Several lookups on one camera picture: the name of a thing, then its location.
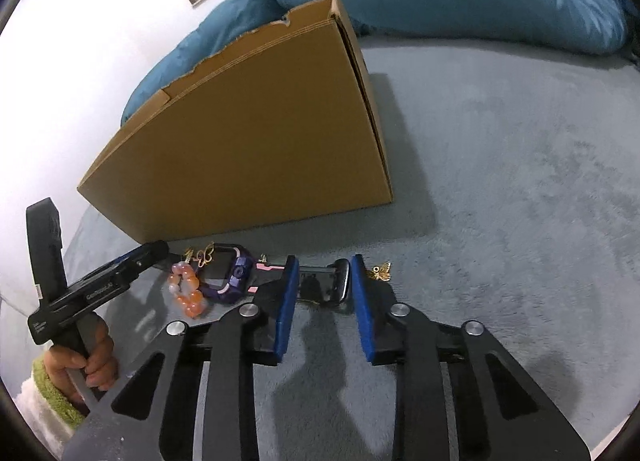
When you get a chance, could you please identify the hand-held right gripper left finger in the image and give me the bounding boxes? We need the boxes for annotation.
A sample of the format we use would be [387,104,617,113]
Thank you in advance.
[62,255,301,461]

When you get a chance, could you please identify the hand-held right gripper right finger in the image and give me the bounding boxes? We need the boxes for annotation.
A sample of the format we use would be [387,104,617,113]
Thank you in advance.
[350,254,592,461]

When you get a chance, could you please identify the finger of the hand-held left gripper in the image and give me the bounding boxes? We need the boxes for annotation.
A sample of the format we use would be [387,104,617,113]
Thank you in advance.
[102,240,171,282]

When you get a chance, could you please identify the orange pink bead bracelet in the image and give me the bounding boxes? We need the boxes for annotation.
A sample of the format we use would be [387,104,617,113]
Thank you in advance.
[170,262,207,319]

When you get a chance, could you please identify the purple pink smartwatch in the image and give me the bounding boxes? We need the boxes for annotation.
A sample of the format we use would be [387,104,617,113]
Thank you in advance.
[197,242,353,314]

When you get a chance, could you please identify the brown cardboard box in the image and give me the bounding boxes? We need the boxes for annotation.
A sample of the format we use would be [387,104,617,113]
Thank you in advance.
[76,0,394,245]

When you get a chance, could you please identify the person's left forearm fuzzy sleeve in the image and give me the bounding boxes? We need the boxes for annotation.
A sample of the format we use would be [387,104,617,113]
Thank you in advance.
[12,355,87,447]

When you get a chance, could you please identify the person's left hand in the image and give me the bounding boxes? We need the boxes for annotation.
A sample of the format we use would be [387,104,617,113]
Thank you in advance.
[42,315,120,404]

